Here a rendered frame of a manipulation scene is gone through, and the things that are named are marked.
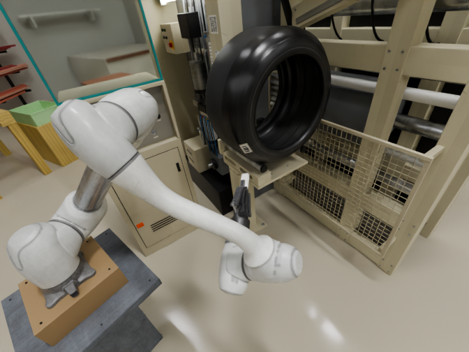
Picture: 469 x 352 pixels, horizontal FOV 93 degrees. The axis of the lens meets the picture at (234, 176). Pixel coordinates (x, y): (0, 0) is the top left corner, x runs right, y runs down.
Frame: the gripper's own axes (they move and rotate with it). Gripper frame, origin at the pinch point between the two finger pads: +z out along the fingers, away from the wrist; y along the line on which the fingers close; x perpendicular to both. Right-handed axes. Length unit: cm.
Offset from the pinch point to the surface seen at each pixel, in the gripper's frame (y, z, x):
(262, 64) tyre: -25.5, 32.1, 17.2
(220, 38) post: -27, 66, -6
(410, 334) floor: 115, -46, 50
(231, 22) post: -29, 72, 0
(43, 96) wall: 2, 398, -699
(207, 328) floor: 68, -59, -56
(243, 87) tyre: -23.7, 25.8, 9.1
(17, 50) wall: -96, 443, -659
